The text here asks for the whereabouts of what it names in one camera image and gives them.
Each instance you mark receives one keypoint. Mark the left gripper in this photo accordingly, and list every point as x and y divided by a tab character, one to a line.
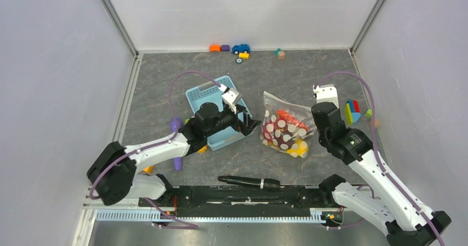
251	122

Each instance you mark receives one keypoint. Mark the orange toy carrot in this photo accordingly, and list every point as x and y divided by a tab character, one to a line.
290	119

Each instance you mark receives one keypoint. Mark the dark red toy beet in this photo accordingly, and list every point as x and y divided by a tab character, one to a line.
278	135

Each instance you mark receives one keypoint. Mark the clear polka dot zip bag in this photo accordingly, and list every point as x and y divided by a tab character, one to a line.
273	103

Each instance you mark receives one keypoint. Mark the yellow toy pear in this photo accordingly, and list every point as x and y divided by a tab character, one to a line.
299	149

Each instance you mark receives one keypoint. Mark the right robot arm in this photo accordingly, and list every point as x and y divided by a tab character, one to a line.
399	215

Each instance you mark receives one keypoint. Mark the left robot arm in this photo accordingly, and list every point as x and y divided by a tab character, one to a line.
113	173

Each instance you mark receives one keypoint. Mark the multicolour brick block stack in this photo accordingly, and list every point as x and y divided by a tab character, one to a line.
352	112

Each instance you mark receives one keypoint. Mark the green wooden cube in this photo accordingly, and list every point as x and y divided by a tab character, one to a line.
369	113

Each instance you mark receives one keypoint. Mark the light blue plastic basket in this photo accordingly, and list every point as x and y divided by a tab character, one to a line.
209	93

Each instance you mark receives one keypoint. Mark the yellow orange toy fish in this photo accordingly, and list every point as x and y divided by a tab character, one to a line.
203	149

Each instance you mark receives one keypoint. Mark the black marker pen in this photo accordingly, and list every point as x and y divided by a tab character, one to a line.
265	184

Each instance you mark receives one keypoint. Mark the yellow brick block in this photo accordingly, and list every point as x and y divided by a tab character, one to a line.
244	56

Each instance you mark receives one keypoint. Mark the blue toy car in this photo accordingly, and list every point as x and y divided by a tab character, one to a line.
241	48

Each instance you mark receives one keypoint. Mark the tan and teal wooden blocks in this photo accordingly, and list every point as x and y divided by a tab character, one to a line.
280	54

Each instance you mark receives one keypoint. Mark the orange arch block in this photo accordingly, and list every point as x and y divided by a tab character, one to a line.
215	48

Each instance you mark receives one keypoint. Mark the orange cheese wedge toy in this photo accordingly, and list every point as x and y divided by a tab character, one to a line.
148	170

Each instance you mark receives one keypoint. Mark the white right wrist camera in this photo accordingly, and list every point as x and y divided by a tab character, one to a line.
326	93

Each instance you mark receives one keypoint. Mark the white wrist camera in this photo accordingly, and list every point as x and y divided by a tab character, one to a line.
230	97
326	93

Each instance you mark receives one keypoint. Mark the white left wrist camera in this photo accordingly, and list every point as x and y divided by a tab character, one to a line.
230	97

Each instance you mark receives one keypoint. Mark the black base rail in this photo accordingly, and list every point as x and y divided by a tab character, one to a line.
240	201

